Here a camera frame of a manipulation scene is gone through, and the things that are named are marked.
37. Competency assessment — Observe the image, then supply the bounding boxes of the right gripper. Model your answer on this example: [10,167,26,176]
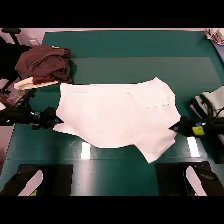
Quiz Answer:
[168,115,198,136]

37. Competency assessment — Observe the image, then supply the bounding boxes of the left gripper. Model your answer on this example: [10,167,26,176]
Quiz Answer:
[37,106,64,131]

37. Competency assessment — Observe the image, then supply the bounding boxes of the cream garment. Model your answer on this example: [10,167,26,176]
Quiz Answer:
[13,76,61,91]

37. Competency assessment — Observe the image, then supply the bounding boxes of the brown garment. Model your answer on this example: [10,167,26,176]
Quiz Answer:
[14,44,74,85]

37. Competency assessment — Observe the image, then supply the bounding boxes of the white T-shirt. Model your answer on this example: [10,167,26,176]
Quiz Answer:
[53,76,182,164]

